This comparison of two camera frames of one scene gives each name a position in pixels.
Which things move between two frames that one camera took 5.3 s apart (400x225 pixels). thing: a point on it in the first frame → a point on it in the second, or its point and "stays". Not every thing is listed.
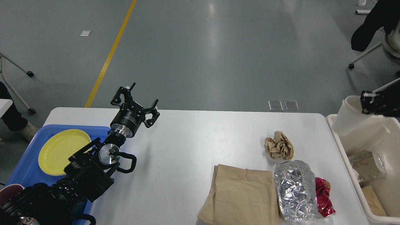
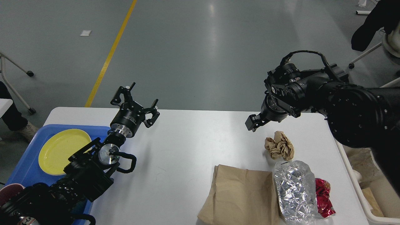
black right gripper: [382, 102] → [273, 107]
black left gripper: [127, 121] stays
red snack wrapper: [324, 203] stays
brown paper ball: [280, 147] stays
